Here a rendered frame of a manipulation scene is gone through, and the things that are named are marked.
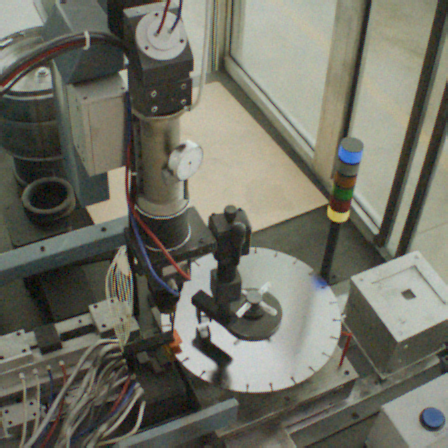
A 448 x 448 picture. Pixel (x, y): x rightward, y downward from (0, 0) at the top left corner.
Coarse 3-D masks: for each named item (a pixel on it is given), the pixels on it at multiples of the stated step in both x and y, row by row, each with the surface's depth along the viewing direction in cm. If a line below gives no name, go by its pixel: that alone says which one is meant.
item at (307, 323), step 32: (256, 256) 135; (288, 256) 136; (192, 288) 129; (288, 288) 130; (320, 288) 130; (192, 320) 124; (288, 320) 125; (320, 320) 125; (192, 352) 119; (224, 352) 119; (256, 352) 120; (288, 352) 120; (320, 352) 120; (256, 384) 115; (288, 384) 115
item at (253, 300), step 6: (264, 288) 123; (246, 294) 122; (252, 294) 122; (258, 294) 122; (246, 300) 121; (252, 300) 121; (258, 300) 121; (246, 306) 120; (252, 306) 121; (258, 306) 122; (264, 306) 121; (240, 312) 120; (270, 312) 120
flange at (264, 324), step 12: (252, 288) 129; (240, 300) 126; (264, 300) 126; (276, 300) 127; (252, 312) 123; (264, 312) 123; (276, 312) 125; (240, 324) 122; (252, 324) 122; (264, 324) 123; (276, 324) 123; (240, 336) 122; (252, 336) 121; (264, 336) 122
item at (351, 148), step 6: (348, 138) 129; (354, 138) 129; (342, 144) 128; (348, 144) 128; (354, 144) 128; (360, 144) 128; (342, 150) 128; (348, 150) 127; (354, 150) 127; (360, 150) 127; (342, 156) 128; (348, 156) 127; (354, 156) 127; (360, 156) 128; (348, 162) 128; (354, 162) 128
